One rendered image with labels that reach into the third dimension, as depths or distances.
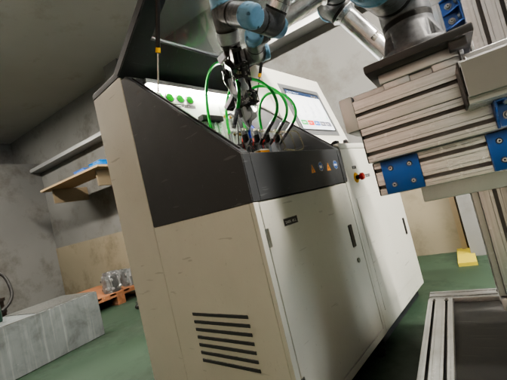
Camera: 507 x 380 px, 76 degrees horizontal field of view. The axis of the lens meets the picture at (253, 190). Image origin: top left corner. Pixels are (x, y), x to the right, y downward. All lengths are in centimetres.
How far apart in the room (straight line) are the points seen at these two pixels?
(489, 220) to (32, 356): 292
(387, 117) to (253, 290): 65
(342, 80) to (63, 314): 322
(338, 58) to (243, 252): 273
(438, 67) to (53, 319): 298
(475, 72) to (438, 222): 259
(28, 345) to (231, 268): 219
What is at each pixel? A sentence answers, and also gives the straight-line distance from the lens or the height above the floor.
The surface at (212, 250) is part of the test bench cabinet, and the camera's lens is 118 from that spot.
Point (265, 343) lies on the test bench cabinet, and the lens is 115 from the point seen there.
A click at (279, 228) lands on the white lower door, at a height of 69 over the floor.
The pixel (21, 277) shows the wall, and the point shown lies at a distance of 699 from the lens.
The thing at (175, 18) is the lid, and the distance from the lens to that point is 158.
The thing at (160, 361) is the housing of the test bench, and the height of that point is 20.
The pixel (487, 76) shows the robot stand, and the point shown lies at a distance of 76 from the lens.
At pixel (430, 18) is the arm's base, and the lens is 95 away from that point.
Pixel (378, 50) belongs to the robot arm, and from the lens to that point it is 157.
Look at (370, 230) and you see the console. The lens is 172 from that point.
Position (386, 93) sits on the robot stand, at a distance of 89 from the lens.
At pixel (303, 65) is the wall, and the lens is 364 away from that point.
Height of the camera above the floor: 77
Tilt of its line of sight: 3 degrees up
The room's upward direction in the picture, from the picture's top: 14 degrees counter-clockwise
